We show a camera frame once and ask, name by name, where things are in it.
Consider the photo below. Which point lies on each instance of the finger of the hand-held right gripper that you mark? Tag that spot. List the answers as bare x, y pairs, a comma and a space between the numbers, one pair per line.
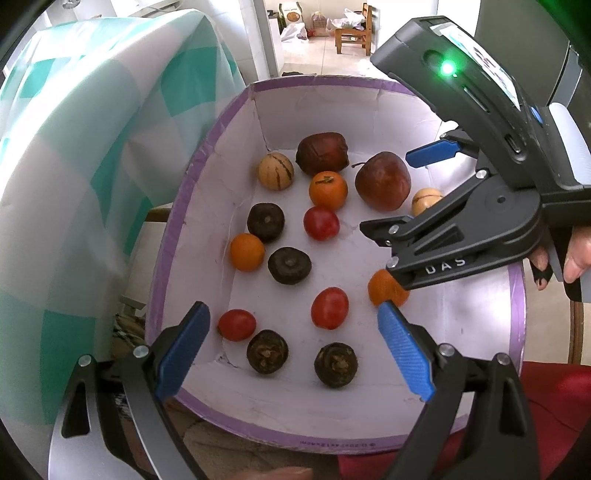
461, 240
431, 153

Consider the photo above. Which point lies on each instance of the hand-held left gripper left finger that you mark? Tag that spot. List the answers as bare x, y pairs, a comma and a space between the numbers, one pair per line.
182, 355

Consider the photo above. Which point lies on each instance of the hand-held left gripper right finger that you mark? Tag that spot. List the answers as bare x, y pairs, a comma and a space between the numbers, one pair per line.
406, 350

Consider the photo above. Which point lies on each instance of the yellow round fruit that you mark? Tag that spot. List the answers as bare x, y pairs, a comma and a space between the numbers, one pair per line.
424, 199

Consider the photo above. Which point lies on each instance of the red tomato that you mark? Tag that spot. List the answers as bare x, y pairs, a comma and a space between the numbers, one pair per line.
322, 224
237, 325
329, 308

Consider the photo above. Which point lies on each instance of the white box with purple rim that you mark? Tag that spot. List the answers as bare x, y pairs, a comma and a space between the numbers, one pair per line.
369, 401

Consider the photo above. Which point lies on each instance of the dark red shiny apple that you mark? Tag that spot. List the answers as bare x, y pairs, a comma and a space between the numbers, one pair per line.
323, 152

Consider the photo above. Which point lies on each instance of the striped pepino melon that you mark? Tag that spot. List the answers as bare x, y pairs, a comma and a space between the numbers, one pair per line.
275, 170

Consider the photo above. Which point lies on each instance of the person's right hand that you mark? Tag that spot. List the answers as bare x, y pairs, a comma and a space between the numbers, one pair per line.
579, 254

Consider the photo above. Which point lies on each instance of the wooden chair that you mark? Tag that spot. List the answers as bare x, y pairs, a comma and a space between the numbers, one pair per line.
353, 34

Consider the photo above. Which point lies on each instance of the white plastic bag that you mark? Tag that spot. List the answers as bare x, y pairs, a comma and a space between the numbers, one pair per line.
346, 18
293, 32

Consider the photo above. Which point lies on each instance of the red garment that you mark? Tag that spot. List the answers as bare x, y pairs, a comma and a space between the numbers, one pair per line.
554, 397

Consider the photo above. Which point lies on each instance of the green white checked tablecloth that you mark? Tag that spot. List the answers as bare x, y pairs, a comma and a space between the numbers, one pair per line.
69, 161

